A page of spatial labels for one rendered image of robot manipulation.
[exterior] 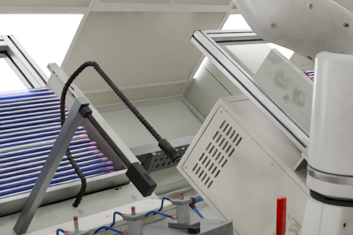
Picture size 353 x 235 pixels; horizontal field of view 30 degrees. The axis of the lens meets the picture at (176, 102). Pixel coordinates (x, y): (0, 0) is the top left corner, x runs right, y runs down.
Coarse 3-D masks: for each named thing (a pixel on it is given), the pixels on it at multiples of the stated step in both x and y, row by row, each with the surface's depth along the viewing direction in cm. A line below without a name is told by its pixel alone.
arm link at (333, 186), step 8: (312, 168) 74; (312, 176) 74; (320, 176) 72; (328, 176) 72; (336, 176) 71; (344, 176) 71; (312, 184) 74; (320, 184) 72; (328, 184) 72; (336, 184) 71; (344, 184) 71; (352, 184) 71; (320, 192) 73; (328, 192) 72; (336, 192) 71; (344, 192) 71; (352, 192) 71; (352, 200) 72
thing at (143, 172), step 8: (128, 168) 87; (136, 168) 86; (128, 176) 88; (136, 176) 86; (144, 176) 86; (136, 184) 87; (144, 184) 86; (152, 184) 85; (144, 192) 86; (152, 192) 86
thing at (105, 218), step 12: (132, 204) 120; (144, 204) 119; (156, 204) 118; (168, 204) 117; (96, 216) 112; (108, 216) 111; (120, 216) 111; (156, 216) 114; (48, 228) 106; (60, 228) 106; (72, 228) 105; (84, 228) 104; (96, 228) 104; (120, 228) 108
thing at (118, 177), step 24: (0, 48) 153; (72, 96) 138; (96, 120) 134; (96, 144) 138; (120, 144) 131; (120, 168) 131; (48, 192) 113; (72, 192) 118; (96, 192) 124; (0, 216) 108
